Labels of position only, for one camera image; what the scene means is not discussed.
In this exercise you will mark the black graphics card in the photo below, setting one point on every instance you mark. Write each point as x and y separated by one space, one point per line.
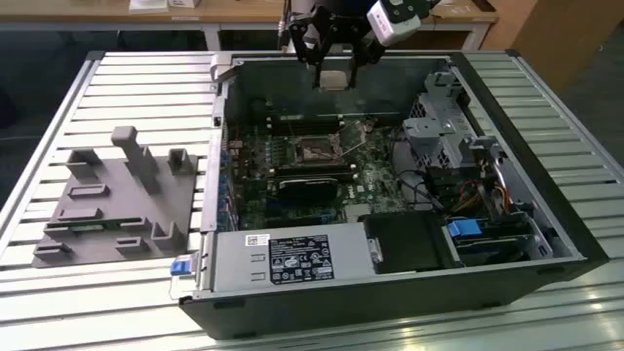
307 188

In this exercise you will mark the black hard disk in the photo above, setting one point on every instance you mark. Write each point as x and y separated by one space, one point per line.
493 252

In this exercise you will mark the green motherboard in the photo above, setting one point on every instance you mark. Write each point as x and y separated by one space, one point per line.
371 183

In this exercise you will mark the gray parts rack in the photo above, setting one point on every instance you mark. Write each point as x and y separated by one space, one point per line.
113 204

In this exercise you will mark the silver square CPU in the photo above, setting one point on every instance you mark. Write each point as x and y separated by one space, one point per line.
335 80

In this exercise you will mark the blue disk carrier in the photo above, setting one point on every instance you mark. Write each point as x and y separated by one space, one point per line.
463 228

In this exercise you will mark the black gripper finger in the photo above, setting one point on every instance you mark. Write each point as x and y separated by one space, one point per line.
305 40
369 47

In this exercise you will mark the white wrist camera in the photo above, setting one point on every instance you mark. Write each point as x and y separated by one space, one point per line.
390 22

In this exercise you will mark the wooden desk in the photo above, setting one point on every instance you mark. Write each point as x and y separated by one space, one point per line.
98 16

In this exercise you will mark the metal drive cage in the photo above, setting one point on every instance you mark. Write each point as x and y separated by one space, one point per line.
429 128

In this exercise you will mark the black open PC case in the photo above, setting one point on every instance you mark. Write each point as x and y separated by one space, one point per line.
342 314

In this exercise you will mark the small white box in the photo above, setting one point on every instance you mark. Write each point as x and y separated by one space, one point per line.
183 3

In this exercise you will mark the black RAM slot bank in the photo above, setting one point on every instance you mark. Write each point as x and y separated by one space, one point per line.
313 171
302 124

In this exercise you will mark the CPU socket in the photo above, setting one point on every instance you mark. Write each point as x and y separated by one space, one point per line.
314 150

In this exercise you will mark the black drive housing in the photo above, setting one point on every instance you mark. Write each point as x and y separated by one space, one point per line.
410 241

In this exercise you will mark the blue case latch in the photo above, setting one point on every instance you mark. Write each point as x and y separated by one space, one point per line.
181 266

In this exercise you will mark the silver chip heat sink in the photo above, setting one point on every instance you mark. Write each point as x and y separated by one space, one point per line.
357 212

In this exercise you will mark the wooden cabinet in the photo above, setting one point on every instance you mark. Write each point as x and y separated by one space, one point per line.
561 36

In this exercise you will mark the gray power supply unit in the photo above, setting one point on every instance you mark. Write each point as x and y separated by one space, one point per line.
234 263

